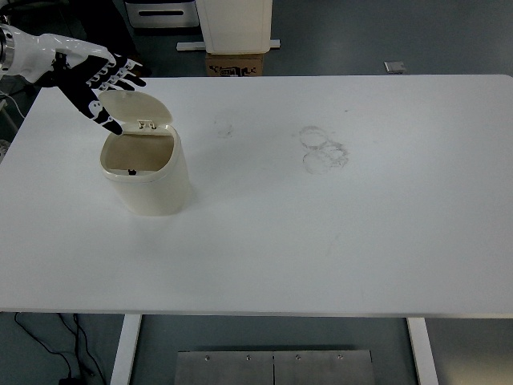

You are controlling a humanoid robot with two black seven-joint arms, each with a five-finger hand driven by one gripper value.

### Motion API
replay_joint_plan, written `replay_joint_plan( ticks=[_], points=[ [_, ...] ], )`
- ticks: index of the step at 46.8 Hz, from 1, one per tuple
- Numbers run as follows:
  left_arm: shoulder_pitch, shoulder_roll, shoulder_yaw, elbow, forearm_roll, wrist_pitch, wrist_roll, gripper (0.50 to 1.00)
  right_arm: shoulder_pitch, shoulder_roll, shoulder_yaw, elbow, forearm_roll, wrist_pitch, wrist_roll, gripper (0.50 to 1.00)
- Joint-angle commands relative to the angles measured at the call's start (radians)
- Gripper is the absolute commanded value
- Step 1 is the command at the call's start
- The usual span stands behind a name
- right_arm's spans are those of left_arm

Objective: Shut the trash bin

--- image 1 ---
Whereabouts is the black floor cable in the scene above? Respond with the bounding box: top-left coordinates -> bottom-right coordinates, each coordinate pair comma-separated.
59,314 -> 106,380
14,312 -> 75,380

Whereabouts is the white table foot bar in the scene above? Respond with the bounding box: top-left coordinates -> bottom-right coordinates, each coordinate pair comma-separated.
176,38 -> 281,52

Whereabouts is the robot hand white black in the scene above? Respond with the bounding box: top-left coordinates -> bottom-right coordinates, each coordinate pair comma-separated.
11,24 -> 147,136

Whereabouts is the white table leg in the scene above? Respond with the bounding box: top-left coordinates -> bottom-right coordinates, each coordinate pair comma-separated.
405,318 -> 440,385
108,314 -> 143,385

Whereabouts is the cream plastic trash bin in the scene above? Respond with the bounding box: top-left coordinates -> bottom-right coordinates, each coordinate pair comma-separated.
98,90 -> 192,217

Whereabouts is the white appliance with dark slot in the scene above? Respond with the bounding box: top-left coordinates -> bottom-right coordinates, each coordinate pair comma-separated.
123,0 -> 200,30

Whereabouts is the brown cardboard box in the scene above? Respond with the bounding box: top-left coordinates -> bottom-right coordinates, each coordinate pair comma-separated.
205,52 -> 265,77

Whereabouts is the white cabinet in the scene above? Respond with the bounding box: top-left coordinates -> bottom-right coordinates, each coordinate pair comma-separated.
196,0 -> 273,54

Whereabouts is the grey metal plate with screws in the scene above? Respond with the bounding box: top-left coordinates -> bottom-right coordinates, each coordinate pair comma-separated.
176,350 -> 374,385

